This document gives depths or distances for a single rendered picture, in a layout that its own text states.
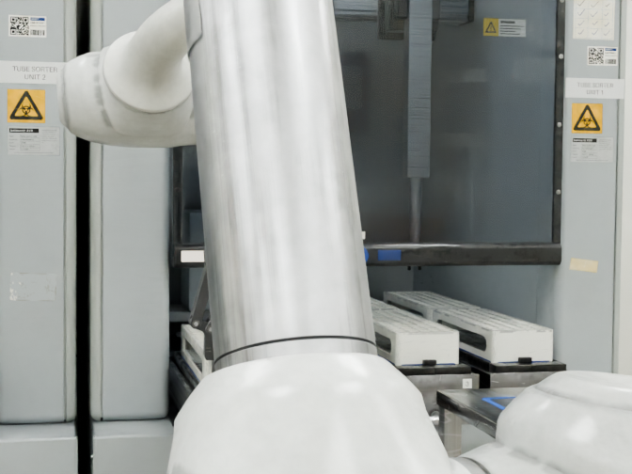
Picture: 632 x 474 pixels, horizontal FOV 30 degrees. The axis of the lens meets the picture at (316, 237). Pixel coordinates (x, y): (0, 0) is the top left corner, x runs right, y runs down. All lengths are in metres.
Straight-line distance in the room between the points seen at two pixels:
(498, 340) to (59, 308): 0.66
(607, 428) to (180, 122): 0.77
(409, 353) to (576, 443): 1.09
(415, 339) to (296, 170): 1.08
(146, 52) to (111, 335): 0.60
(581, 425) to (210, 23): 0.34
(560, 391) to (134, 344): 1.10
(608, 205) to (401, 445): 1.31
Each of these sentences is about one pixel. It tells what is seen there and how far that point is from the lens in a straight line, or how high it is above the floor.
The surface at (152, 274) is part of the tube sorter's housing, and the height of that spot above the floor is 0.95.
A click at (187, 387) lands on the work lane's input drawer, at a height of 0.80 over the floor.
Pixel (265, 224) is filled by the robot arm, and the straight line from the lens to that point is 0.70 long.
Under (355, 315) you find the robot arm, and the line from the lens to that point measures 0.70.
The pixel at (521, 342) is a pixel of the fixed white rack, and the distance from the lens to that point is 1.83.
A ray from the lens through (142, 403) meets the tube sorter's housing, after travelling 1.77.
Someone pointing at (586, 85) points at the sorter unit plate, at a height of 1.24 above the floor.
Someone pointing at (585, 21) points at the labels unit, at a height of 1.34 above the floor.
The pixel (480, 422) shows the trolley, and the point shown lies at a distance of 1.42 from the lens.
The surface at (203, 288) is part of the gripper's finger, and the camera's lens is 1.41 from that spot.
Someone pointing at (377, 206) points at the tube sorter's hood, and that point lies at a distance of 1.78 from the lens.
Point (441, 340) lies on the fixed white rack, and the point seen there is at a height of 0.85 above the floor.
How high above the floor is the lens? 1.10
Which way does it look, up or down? 3 degrees down
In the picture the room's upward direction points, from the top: 1 degrees clockwise
